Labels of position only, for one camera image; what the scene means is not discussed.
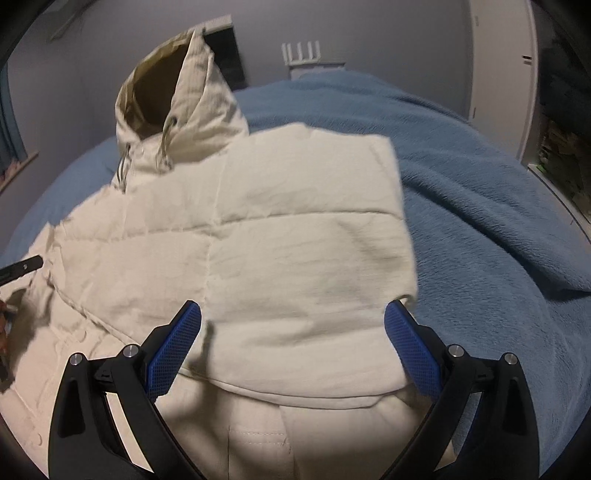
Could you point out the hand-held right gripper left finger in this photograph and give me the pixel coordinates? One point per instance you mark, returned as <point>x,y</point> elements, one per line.
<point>178,341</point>

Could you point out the cream hooded puffer jacket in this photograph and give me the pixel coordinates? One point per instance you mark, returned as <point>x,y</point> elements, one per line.
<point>286,240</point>

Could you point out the cluttered dark shelf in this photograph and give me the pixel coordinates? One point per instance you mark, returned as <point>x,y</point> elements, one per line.
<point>565,134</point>

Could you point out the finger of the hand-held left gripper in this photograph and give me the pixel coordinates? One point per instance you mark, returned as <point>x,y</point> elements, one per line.
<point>21,270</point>

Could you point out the white wall rack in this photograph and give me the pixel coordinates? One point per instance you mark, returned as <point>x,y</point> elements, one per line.
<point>307,57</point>

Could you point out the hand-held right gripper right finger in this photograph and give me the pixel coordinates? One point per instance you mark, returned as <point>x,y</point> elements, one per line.
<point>411,344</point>

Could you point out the blue fleece blanket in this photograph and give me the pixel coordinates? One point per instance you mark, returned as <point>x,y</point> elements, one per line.
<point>471,194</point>

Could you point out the white cabinet door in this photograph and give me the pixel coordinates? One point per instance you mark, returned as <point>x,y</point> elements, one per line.
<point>501,78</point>

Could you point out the blue curtain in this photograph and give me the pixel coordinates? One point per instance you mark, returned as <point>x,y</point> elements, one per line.
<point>10,120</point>

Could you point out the black flat screen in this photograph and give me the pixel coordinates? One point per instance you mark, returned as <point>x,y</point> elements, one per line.
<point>226,55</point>

